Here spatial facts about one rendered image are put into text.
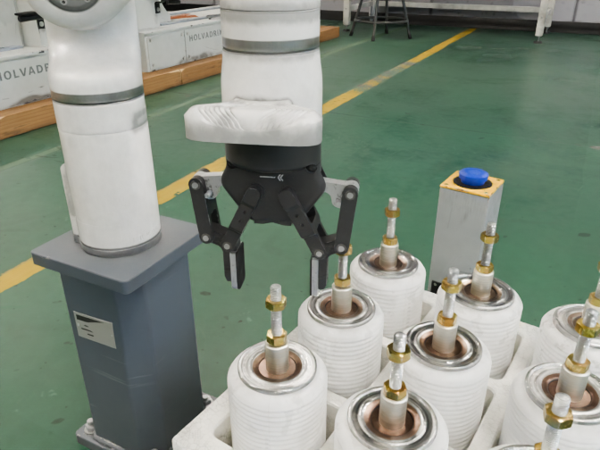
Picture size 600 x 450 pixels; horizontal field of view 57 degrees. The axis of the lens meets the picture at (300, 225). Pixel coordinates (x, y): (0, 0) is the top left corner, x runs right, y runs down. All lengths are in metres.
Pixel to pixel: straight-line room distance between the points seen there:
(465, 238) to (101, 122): 0.50
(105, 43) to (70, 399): 0.54
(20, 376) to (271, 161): 0.70
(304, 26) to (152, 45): 2.52
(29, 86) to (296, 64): 2.08
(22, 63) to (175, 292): 1.81
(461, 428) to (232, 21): 0.43
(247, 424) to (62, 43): 0.42
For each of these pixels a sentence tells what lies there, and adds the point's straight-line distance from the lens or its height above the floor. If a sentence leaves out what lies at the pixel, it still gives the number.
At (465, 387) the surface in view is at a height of 0.24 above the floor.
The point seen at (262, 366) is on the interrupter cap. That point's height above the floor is 0.25.
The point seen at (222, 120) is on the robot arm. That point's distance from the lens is 0.36.
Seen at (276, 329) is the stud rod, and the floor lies 0.30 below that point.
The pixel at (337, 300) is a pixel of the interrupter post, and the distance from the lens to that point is 0.60.
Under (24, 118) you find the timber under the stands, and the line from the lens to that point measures 2.32.
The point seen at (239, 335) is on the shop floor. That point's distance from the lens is 1.00.
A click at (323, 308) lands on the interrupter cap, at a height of 0.25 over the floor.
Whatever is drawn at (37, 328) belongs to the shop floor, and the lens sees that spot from 1.11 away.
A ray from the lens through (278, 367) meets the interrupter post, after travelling 0.53.
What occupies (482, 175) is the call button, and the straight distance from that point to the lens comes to 0.80.
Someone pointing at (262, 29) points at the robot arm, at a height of 0.56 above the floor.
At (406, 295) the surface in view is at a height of 0.23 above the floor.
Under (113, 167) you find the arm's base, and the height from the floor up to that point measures 0.41.
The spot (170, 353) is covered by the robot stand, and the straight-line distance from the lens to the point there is 0.72.
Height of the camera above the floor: 0.61
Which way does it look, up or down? 26 degrees down
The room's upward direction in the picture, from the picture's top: straight up
